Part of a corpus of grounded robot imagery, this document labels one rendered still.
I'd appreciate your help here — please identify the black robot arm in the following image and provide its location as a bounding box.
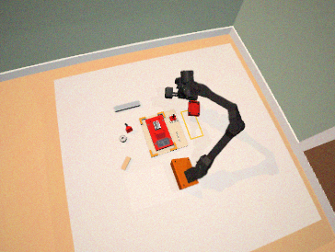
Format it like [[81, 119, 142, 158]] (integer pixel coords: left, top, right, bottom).
[[175, 70, 246, 184]]

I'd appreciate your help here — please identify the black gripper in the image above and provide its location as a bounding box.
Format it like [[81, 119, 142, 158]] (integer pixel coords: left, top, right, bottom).
[[165, 86, 198, 101]]

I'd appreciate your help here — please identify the red hollow shell with corner bosses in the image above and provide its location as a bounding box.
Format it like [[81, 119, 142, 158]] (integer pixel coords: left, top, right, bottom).
[[188, 100, 200, 117]]

